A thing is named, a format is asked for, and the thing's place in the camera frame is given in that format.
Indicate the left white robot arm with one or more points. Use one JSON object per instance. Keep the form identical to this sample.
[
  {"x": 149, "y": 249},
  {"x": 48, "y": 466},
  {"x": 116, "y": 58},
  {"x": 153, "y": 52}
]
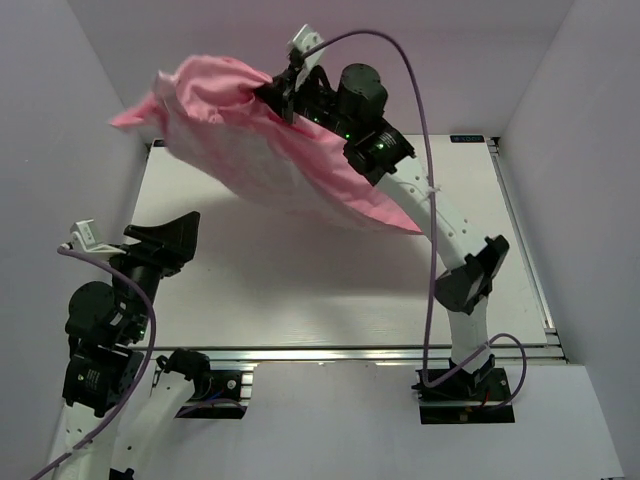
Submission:
[{"x": 98, "y": 384}]

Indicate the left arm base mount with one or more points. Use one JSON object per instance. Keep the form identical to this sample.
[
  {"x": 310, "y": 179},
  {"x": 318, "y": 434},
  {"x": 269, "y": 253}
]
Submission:
[{"x": 223, "y": 394}]

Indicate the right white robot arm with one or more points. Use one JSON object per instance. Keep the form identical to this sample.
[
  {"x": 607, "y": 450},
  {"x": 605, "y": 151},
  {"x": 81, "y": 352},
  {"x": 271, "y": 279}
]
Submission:
[{"x": 471, "y": 259}]

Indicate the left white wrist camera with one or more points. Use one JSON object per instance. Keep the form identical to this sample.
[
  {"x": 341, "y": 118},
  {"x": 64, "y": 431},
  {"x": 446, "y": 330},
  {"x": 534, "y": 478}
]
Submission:
[{"x": 86, "y": 238}]

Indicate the right blue corner label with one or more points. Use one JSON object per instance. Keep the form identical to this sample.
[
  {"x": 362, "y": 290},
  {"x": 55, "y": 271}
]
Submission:
[{"x": 466, "y": 138}]

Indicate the pink pillowcase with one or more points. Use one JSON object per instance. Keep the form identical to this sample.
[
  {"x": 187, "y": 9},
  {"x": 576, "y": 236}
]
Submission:
[{"x": 210, "y": 118}]

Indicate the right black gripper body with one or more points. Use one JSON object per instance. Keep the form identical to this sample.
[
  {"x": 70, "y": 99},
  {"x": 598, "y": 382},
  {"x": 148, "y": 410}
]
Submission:
[{"x": 315, "y": 102}]

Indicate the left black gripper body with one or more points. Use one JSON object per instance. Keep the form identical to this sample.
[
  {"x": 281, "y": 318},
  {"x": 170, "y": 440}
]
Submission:
[{"x": 145, "y": 271}]

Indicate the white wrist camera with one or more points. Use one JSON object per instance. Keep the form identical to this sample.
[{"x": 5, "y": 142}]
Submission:
[
  {"x": 86, "y": 238},
  {"x": 304, "y": 41}
]

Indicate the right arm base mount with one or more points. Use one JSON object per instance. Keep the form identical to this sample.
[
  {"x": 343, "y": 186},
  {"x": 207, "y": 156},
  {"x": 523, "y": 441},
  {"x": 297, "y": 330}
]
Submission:
[{"x": 453, "y": 403}]

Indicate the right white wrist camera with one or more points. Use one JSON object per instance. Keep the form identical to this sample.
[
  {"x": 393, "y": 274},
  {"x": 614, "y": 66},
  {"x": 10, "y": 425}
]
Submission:
[{"x": 304, "y": 41}]

